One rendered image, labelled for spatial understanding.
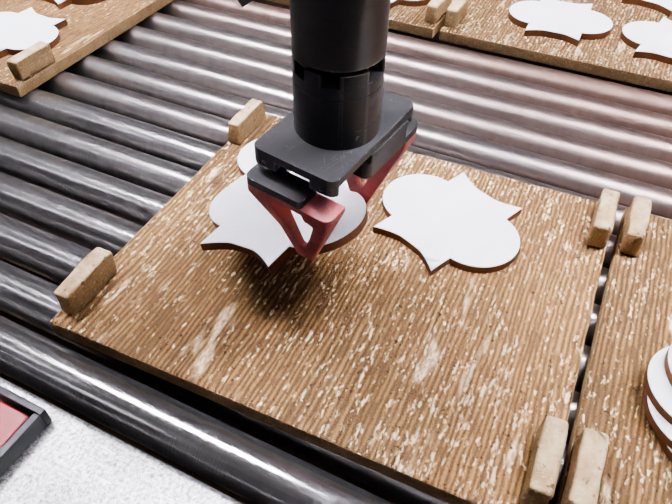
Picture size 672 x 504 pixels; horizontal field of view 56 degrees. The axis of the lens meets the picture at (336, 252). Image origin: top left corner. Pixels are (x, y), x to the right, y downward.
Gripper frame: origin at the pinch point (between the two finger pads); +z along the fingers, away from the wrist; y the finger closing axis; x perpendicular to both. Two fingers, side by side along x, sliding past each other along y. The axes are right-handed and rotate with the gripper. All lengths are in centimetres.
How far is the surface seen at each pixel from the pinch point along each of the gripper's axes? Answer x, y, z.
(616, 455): 25.3, 1.9, 7.2
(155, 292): -12.4, 9.1, 8.7
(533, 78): 0.4, -47.7, 12.4
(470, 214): 6.2, -14.5, 7.8
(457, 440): 15.5, 7.1, 7.5
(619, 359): 23.1, -6.4, 7.6
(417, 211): 1.7, -12.1, 7.9
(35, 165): -38.6, 2.2, 12.1
